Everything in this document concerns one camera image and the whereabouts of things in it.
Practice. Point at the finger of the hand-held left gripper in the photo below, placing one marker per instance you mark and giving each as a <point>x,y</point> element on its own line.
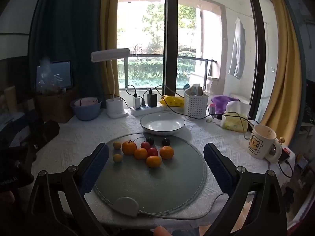
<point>33,118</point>
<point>48,132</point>

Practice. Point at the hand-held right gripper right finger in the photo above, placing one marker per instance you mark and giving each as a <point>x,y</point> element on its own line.
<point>217,164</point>

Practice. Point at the white tablecloth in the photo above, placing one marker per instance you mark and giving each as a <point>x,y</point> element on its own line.
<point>73,137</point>

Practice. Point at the small red fruit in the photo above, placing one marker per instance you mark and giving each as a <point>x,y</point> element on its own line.
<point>152,151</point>
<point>145,145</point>

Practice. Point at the white cartoon mug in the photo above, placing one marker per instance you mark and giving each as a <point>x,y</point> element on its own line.
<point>260,143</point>

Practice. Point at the white desk lamp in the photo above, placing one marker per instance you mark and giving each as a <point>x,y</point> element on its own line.
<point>114,107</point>

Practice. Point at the balcony railing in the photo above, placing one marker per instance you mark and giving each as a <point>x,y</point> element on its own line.
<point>147,54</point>

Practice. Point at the white plate with dark rim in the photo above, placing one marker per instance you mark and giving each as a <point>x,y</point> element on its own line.
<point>162,124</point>

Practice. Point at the two small brown fruits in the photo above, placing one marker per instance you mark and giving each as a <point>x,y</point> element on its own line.
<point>117,157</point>

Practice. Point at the purple cloth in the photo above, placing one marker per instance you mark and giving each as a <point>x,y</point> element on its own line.
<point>221,102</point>

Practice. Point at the white power strip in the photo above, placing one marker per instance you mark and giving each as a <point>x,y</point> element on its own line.
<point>150,110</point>

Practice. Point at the orange mandarin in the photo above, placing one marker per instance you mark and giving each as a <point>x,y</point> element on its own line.
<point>166,152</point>
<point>140,153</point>
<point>128,148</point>
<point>153,161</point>

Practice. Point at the hanging grey jacket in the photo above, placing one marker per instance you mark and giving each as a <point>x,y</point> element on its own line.
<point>237,51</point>

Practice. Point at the white perforated basket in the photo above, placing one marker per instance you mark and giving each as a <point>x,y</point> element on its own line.
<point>196,107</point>

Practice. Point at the yellow curtain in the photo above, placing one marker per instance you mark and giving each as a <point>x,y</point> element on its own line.
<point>283,66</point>
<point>108,29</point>

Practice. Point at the brown tube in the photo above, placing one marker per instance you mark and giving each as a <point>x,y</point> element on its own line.
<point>202,91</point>

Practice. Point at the blue-capped bottle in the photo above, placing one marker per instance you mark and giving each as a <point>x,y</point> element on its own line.
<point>186,87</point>

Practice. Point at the dark teal curtain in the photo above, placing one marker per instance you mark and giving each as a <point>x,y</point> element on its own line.
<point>66,29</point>

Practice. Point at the brown wicker basket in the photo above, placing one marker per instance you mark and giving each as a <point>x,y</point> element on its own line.
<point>56,105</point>

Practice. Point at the printed carton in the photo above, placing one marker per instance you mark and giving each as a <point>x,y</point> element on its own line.
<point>195,89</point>

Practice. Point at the red and black adapter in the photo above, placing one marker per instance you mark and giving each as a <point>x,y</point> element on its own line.
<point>286,153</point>

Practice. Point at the yellow wipes packet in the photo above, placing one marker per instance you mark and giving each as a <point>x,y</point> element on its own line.
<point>172,100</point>

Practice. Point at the dark cherry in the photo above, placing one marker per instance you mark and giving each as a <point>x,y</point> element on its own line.
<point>165,141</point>
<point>150,140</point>

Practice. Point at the white charger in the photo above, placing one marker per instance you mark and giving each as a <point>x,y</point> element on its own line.
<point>136,102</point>

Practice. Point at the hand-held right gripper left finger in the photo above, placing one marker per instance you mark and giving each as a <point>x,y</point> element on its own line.
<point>97,163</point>

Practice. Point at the blue bowl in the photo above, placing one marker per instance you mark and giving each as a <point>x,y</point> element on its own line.
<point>85,110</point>

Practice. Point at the small yellow fruit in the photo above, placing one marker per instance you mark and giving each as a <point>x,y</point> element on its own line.
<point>117,145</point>

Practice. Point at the black charger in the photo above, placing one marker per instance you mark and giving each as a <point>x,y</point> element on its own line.
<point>152,100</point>

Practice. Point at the tablet screen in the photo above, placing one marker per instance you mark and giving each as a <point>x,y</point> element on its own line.
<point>54,75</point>

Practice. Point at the yellow tissue pack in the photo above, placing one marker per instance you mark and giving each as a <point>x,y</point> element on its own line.
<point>233,121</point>

